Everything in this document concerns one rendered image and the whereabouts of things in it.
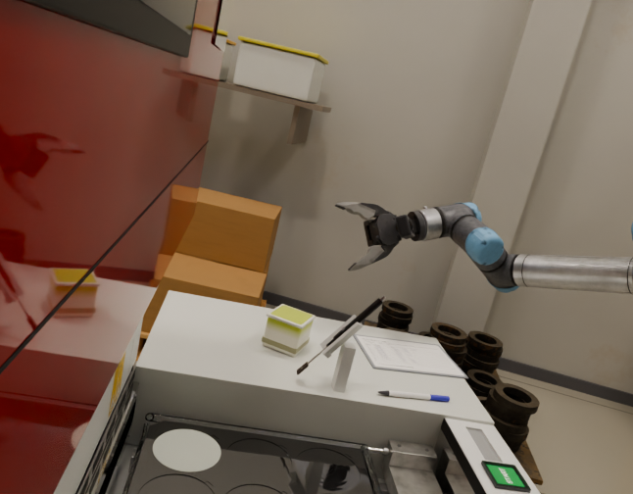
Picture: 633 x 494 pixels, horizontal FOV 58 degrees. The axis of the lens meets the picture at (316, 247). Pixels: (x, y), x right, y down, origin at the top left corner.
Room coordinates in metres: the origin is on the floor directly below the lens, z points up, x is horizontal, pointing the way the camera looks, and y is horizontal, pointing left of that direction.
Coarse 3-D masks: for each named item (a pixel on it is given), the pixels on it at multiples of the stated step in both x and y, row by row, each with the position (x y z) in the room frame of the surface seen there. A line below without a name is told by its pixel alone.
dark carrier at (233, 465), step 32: (224, 448) 0.75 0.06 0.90; (256, 448) 0.77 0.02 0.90; (288, 448) 0.79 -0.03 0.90; (320, 448) 0.82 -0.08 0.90; (352, 448) 0.83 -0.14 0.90; (160, 480) 0.65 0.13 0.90; (192, 480) 0.67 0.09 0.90; (224, 480) 0.68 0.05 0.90; (256, 480) 0.70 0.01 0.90; (288, 480) 0.72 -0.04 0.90; (320, 480) 0.73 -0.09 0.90; (352, 480) 0.75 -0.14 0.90
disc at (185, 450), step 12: (168, 432) 0.76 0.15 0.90; (180, 432) 0.77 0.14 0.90; (192, 432) 0.77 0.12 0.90; (156, 444) 0.73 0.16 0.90; (168, 444) 0.73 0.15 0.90; (180, 444) 0.74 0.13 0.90; (192, 444) 0.75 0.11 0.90; (204, 444) 0.75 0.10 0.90; (216, 444) 0.76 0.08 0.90; (156, 456) 0.70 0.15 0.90; (168, 456) 0.71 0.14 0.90; (180, 456) 0.71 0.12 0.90; (192, 456) 0.72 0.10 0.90; (204, 456) 0.73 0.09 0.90; (216, 456) 0.73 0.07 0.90; (180, 468) 0.69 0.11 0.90; (192, 468) 0.69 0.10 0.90; (204, 468) 0.70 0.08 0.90
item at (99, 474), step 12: (132, 384) 0.80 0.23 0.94; (132, 396) 0.77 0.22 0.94; (132, 408) 0.81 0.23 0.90; (120, 420) 0.70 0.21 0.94; (132, 420) 0.81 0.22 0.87; (120, 432) 0.68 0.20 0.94; (108, 444) 0.65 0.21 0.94; (120, 444) 0.74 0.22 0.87; (108, 456) 0.62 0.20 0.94; (120, 456) 0.72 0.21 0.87; (96, 468) 0.60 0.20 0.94; (108, 468) 0.63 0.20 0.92; (96, 480) 0.58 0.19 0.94; (108, 480) 0.66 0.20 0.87; (96, 492) 0.57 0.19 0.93; (108, 492) 0.66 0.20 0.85
